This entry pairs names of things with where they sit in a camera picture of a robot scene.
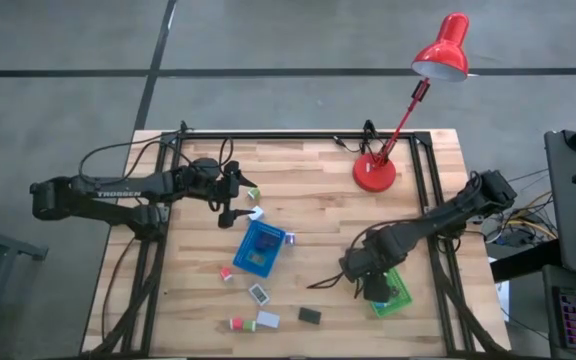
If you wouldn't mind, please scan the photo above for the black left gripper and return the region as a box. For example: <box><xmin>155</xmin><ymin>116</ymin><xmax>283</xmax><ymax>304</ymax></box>
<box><xmin>202</xmin><ymin>160</ymin><xmax>258</xmax><ymax>230</ymax></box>

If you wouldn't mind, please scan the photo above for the black box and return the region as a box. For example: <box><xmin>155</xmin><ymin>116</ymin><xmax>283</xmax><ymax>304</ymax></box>
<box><xmin>297</xmin><ymin>306</ymin><xmax>323</xmax><ymax>326</ymax></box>

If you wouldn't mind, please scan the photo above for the green plastic basket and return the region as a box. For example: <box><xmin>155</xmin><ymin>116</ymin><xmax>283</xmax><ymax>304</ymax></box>
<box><xmin>369</xmin><ymin>266</ymin><xmax>414</xmax><ymax>320</ymax></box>

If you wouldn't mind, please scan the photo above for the blue plastic basket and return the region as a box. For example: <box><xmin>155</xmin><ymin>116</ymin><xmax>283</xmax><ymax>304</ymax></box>
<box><xmin>231</xmin><ymin>219</ymin><xmax>288</xmax><ymax>280</ymax></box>

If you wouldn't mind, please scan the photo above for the white LCD display unit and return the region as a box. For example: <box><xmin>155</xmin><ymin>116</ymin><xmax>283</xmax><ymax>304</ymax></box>
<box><xmin>247</xmin><ymin>282</ymin><xmax>272</xmax><ymax>307</ymax></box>

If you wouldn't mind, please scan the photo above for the white flat box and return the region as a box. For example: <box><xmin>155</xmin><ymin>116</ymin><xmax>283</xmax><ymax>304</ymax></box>
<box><xmin>255</xmin><ymin>310</ymin><xmax>282</xmax><ymax>330</ymax></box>

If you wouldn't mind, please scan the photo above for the red desk lamp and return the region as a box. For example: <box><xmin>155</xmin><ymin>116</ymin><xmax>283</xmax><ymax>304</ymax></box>
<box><xmin>351</xmin><ymin>11</ymin><xmax>471</xmax><ymax>194</ymax></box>

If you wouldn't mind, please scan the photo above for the black side desk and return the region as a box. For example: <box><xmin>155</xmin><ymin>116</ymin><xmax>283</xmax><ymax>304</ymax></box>
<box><xmin>490</xmin><ymin>112</ymin><xmax>576</xmax><ymax>360</ymax></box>

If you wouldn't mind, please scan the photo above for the grey metal stand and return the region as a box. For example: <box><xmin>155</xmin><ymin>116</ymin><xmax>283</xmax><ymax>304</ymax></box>
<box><xmin>0</xmin><ymin>218</ymin><xmax>50</xmax><ymax>360</ymax></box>

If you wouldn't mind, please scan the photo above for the black aluminium table frame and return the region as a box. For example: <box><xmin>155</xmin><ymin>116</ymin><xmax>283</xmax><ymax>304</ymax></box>
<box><xmin>85</xmin><ymin>128</ymin><xmax>509</xmax><ymax>360</ymax></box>

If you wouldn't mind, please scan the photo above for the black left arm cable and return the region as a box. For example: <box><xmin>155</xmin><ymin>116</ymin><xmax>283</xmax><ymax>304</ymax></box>
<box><xmin>77</xmin><ymin>119</ymin><xmax>234</xmax><ymax>189</ymax></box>

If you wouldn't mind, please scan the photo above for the bundle of floor cables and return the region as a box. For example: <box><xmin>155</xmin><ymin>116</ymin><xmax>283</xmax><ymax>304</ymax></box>
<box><xmin>480</xmin><ymin>169</ymin><xmax>562</xmax><ymax>251</ymax></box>

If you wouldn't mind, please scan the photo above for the black lamp power cable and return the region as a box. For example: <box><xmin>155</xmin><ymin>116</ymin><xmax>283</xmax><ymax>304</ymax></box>
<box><xmin>331</xmin><ymin>118</ymin><xmax>394</xmax><ymax>156</ymax></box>

